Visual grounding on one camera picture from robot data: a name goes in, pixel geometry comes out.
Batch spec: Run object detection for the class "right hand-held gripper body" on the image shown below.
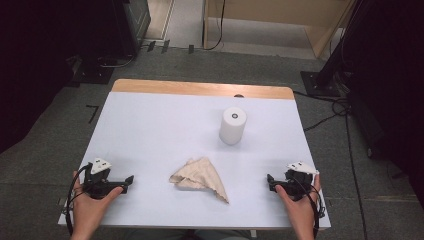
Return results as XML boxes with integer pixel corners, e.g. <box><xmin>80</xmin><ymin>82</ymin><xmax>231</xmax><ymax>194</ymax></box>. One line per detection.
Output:
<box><xmin>275</xmin><ymin>161</ymin><xmax>320</xmax><ymax>201</ymax></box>

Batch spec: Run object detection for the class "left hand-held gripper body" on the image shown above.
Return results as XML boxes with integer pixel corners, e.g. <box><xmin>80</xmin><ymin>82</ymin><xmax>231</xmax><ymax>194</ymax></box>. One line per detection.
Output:
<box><xmin>83</xmin><ymin>157</ymin><xmax>116</xmax><ymax>200</ymax></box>

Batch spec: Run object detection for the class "beige waffle cloth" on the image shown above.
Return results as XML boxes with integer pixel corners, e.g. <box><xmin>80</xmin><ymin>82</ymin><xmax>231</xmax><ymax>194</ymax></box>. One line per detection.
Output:
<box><xmin>168</xmin><ymin>157</ymin><xmax>230</xmax><ymax>204</ymax></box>

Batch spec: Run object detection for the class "person's left hand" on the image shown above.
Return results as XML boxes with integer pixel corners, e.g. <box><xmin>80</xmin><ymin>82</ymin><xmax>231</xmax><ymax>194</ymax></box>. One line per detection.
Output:
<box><xmin>72</xmin><ymin>170</ymin><xmax>124</xmax><ymax>234</ymax></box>

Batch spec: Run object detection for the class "black tape corner mark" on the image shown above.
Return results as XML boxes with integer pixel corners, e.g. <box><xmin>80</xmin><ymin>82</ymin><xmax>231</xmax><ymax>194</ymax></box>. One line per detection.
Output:
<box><xmin>85</xmin><ymin>104</ymin><xmax>100</xmax><ymax>124</ymax></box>

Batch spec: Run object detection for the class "black flat stand base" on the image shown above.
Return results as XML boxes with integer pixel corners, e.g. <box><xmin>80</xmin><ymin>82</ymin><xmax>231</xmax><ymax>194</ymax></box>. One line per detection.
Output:
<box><xmin>71</xmin><ymin>56</ymin><xmax>114</xmax><ymax>85</ymax></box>

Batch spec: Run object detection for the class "black metal stand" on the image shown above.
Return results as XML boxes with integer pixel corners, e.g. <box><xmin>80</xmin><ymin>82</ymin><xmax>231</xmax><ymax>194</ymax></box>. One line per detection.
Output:
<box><xmin>299</xmin><ymin>0</ymin><xmax>361</xmax><ymax>98</ymax></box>

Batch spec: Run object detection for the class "wooden table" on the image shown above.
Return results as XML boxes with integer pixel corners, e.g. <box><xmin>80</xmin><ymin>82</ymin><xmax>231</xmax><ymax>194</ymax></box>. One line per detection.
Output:
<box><xmin>58</xmin><ymin>78</ymin><xmax>332</xmax><ymax>231</ymax></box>

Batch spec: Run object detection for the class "dark curtain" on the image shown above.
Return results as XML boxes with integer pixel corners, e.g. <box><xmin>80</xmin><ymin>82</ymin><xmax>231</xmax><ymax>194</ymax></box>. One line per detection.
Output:
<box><xmin>0</xmin><ymin>0</ymin><xmax>118</xmax><ymax>154</ymax></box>
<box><xmin>346</xmin><ymin>0</ymin><xmax>424</xmax><ymax>208</ymax></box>

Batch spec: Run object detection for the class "black cabinet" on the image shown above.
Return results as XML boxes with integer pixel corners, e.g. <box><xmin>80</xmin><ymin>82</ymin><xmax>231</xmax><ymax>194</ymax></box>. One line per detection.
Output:
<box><xmin>111</xmin><ymin>0</ymin><xmax>152</xmax><ymax>58</ymax></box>

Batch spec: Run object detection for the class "light wooden shelf unit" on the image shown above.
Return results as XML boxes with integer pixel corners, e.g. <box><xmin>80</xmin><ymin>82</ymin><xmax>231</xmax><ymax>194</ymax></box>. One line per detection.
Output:
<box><xmin>202</xmin><ymin>0</ymin><xmax>354</xmax><ymax>59</ymax></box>

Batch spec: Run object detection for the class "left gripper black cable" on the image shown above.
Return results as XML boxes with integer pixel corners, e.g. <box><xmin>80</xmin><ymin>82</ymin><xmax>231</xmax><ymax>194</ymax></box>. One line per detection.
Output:
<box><xmin>65</xmin><ymin>163</ymin><xmax>93</xmax><ymax>236</ymax></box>

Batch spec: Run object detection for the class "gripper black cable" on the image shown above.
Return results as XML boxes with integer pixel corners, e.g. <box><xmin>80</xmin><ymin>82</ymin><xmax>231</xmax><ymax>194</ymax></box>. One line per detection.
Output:
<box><xmin>65</xmin><ymin>163</ymin><xmax>93</xmax><ymax>236</ymax></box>
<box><xmin>293</xmin><ymin>176</ymin><xmax>326</xmax><ymax>239</ymax></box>

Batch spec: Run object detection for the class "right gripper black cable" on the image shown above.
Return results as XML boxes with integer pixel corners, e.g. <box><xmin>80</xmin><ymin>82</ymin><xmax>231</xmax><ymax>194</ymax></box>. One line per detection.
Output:
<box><xmin>293</xmin><ymin>176</ymin><xmax>326</xmax><ymax>239</ymax></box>

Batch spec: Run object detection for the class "long black floor cable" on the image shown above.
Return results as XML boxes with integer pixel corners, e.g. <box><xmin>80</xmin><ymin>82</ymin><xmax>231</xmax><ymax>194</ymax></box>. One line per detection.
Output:
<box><xmin>344</xmin><ymin>113</ymin><xmax>368</xmax><ymax>240</ymax></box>

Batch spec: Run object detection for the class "black floor cable bundle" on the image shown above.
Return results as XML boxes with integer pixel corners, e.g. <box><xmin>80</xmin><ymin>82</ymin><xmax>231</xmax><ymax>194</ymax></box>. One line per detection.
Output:
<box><xmin>293</xmin><ymin>89</ymin><xmax>351</xmax><ymax>133</ymax></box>

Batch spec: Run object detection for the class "coiled black floor cable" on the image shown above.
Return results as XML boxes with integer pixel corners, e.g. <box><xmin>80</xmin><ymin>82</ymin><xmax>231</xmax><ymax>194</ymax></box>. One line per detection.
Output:
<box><xmin>97</xmin><ymin>53</ymin><xmax>136</xmax><ymax>69</ymax></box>

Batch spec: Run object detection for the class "black hanging cable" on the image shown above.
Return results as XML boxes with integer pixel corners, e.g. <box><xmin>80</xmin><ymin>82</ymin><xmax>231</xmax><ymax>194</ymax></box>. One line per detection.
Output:
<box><xmin>203</xmin><ymin>0</ymin><xmax>227</xmax><ymax>52</ymax></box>

